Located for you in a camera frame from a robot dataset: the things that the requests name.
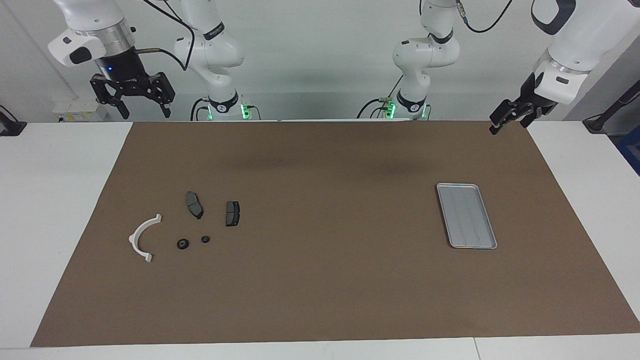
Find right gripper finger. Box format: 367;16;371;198
151;72;176;119
90;74;132;120

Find silver metal tray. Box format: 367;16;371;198
436;183;498;250

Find white power strip box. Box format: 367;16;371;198
52;97;108;122

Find black stand with pole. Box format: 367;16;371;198
582;80;640;133

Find black table clamp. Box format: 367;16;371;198
0;105;27;137

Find blue box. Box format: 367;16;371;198
616;125;640;177

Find long curved grey brake pad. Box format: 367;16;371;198
185;191;204;220

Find brown table mat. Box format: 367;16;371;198
30;121;640;348

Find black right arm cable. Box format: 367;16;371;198
132;0;197;72

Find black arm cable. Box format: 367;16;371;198
132;0;197;72
454;0;514;35

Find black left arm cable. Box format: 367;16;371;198
454;0;514;35

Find black left base cable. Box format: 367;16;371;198
356;75;405;120

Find white half-ring bracket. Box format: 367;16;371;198
128;213;163;264

